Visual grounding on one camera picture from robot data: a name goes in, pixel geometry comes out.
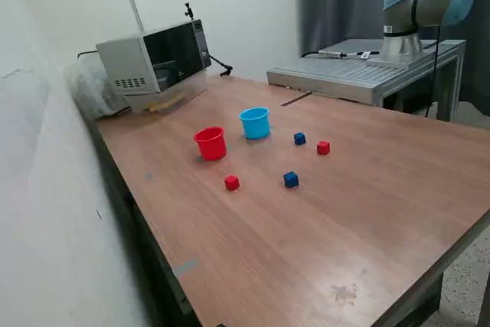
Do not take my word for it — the dark grey curtain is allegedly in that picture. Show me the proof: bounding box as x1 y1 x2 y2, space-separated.
298 0 490 117

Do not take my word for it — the aluminium robot mounting table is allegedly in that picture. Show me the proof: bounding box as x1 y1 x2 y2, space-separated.
266 38 467 123

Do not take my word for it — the dark metal strip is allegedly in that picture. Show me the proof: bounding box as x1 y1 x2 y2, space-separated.
281 91 312 107

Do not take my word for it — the blue plastic cup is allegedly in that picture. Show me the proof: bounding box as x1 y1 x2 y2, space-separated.
238 106 272 140

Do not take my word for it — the thin white rod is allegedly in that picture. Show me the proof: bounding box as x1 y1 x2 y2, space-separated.
129 0 145 34

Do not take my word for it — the red plastic cup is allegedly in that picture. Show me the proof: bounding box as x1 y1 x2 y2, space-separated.
193 126 227 162

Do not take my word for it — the silver microwave oven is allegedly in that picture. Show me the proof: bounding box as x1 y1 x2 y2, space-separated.
95 18 213 96

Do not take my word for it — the grey plastic bag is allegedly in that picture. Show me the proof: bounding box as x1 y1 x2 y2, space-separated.
63 57 131 121

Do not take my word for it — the long grey tape strip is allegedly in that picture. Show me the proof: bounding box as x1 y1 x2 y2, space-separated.
171 258 199 278

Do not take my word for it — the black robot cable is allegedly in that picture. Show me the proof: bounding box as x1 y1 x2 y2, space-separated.
423 24 441 118

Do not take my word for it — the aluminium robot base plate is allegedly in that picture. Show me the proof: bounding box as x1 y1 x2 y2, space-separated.
366 47 437 70

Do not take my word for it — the silver connector with cable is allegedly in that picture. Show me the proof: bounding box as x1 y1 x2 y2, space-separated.
300 49 381 60

